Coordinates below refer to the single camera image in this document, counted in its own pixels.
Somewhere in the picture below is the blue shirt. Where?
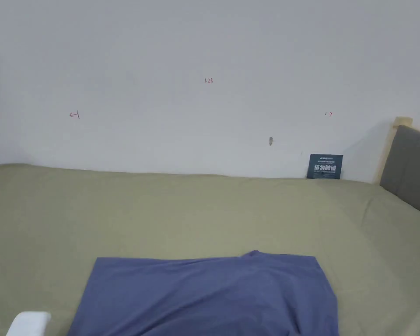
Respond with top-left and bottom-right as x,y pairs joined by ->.
67,250 -> 339,336

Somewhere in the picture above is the dark blue sign card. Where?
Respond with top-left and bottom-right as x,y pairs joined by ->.
306,154 -> 344,181

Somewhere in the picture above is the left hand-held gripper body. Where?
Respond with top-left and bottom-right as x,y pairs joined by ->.
7,311 -> 52,336

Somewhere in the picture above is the grey padded headboard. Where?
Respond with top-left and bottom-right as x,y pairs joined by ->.
374,117 -> 420,222

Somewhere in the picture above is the bed with pale green sheet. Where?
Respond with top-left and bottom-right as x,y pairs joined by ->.
0,163 -> 420,336

